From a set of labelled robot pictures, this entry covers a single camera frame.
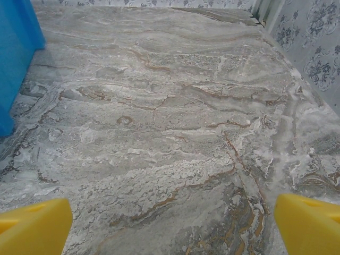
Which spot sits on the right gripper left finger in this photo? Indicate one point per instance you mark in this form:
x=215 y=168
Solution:
x=34 y=228

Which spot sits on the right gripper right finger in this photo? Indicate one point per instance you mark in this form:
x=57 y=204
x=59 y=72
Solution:
x=310 y=228

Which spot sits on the blue plastic bin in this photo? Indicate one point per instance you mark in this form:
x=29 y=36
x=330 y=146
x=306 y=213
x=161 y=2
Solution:
x=16 y=53

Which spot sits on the aluminium frame post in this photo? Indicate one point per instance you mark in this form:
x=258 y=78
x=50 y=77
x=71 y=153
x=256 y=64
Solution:
x=265 y=10

